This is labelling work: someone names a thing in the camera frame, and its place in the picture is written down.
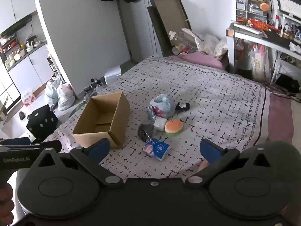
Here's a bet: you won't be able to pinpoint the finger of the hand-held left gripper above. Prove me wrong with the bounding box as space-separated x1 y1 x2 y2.
0 137 31 146

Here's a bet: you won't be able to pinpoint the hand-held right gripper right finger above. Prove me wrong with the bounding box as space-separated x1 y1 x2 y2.
185 138 277 189

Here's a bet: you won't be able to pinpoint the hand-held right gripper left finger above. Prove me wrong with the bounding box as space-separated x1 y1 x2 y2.
30 138 124 187

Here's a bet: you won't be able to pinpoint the brown cardboard box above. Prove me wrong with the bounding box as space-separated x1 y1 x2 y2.
72 91 130 149

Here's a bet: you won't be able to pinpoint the blue plush toy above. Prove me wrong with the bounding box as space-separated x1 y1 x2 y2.
148 94 176 119

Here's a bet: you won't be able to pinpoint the person's left hand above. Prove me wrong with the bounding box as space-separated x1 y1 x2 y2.
0 182 13 220

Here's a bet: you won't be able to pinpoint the person's leg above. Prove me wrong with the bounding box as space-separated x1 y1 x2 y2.
196 159 210 173

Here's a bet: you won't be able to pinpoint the black white-dotted cube stool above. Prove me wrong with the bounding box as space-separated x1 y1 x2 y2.
26 105 58 140

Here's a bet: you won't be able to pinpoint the burger plush toy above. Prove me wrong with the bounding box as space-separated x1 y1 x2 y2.
164 119 183 137

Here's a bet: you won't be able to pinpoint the small red white plastic bag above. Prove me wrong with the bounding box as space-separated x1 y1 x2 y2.
21 88 36 106

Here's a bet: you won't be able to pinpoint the green cartoon floor mat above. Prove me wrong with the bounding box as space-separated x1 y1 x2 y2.
71 99 88 117

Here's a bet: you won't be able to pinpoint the blue tissue packet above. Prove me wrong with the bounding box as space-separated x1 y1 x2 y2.
142 138 170 161

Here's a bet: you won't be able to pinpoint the white black patterned bed sheet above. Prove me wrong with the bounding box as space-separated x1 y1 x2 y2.
50 56 271 186

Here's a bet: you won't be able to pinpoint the pale blue plastic bag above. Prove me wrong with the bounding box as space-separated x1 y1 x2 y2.
44 78 62 106

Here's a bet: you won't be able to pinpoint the white kitchen cabinet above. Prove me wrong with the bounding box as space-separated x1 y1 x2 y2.
0 42 55 113

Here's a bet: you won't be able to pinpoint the white box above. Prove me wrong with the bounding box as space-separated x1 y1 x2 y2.
104 64 123 85

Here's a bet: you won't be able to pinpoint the black spray bottle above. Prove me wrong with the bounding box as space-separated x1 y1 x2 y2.
47 57 57 72

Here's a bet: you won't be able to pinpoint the hanging white plastic bag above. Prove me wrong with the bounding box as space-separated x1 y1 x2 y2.
249 44 271 80

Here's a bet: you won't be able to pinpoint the white desk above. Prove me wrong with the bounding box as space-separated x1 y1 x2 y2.
226 21 301 87

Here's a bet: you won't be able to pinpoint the pile of white plastic bags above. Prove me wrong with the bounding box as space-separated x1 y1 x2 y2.
181 28 228 57

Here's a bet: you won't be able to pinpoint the clear plastic bottle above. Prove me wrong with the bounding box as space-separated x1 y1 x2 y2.
169 31 189 46

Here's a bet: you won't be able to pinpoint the grey door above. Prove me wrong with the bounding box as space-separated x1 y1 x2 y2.
117 0 171 60

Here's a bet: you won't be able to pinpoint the folded brown black table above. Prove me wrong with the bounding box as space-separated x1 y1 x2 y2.
147 0 192 57

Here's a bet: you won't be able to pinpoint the black desk mat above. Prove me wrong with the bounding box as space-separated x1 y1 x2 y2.
263 31 297 50

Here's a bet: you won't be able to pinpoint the red packages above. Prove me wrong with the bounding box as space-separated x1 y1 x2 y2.
236 18 281 32

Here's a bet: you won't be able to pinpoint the clear drawer organizer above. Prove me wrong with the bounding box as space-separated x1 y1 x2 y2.
235 0 268 24

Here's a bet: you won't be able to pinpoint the white monitor riser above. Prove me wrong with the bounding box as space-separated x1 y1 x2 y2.
277 9 301 38

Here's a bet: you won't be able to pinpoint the white keyboard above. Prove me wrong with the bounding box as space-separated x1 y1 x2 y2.
278 0 301 18

